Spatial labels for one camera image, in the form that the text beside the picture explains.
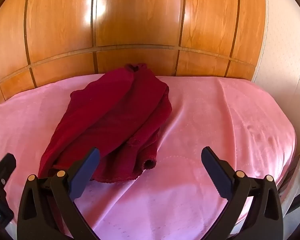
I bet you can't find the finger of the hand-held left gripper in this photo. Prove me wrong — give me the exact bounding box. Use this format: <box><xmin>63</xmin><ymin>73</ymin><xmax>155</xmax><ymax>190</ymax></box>
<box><xmin>0</xmin><ymin>152</ymin><xmax>17</xmax><ymax>199</ymax></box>

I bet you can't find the pink blanket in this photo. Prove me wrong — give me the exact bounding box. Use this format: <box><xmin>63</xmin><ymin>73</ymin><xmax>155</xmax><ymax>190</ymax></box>
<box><xmin>0</xmin><ymin>74</ymin><xmax>297</xmax><ymax>240</ymax></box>

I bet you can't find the wooden headboard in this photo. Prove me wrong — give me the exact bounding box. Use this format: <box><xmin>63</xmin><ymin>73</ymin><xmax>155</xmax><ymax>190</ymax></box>
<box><xmin>0</xmin><ymin>0</ymin><xmax>268</xmax><ymax>113</ymax></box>

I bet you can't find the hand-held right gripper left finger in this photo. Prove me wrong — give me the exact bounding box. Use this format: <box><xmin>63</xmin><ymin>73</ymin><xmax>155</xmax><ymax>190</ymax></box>
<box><xmin>17</xmin><ymin>147</ymin><xmax>101</xmax><ymax>240</ymax></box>

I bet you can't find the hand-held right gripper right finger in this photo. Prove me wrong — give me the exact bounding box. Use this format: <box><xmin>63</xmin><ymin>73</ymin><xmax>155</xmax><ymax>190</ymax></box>
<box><xmin>201</xmin><ymin>147</ymin><xmax>283</xmax><ymax>240</ymax></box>

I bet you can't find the dark red knit garment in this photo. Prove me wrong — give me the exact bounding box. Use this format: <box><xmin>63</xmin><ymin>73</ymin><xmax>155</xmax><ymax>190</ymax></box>
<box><xmin>37</xmin><ymin>63</ymin><xmax>173</xmax><ymax>183</ymax></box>

